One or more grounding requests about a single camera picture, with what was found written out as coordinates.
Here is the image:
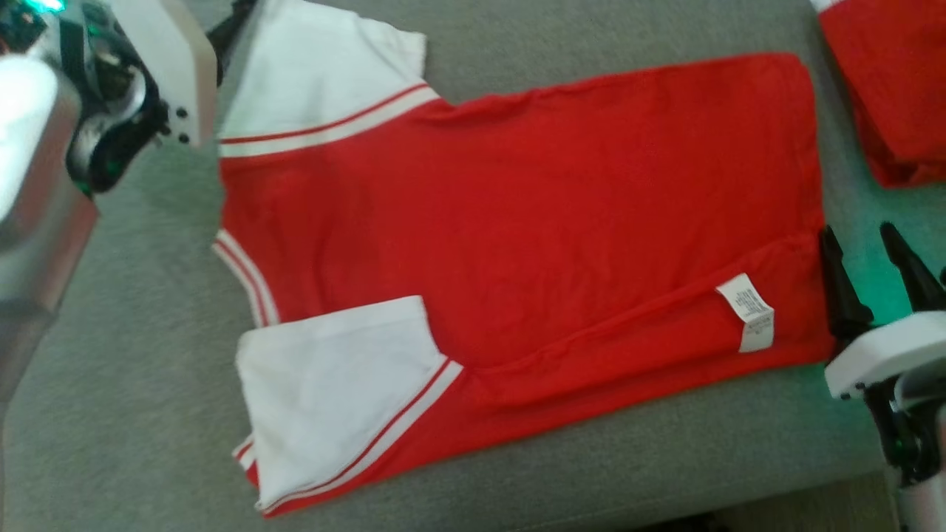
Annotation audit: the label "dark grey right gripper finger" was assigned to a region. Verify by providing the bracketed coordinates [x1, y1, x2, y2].
[819, 225, 876, 349]
[879, 221, 946, 314]

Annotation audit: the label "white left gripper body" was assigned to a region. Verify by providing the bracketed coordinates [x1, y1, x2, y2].
[109, 0, 220, 149]

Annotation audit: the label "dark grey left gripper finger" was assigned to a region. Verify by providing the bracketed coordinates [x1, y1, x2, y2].
[205, 0, 259, 83]

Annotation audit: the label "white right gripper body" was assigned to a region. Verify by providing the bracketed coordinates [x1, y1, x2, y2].
[824, 310, 946, 401]

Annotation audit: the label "red T-shirt with white sleeves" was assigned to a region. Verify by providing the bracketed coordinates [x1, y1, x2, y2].
[212, 0, 837, 519]

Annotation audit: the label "red shorts with white stripe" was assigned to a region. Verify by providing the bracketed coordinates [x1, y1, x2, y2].
[809, 0, 946, 188]

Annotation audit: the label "grey fabric sofa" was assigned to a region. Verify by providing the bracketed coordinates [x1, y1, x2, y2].
[0, 0, 946, 532]

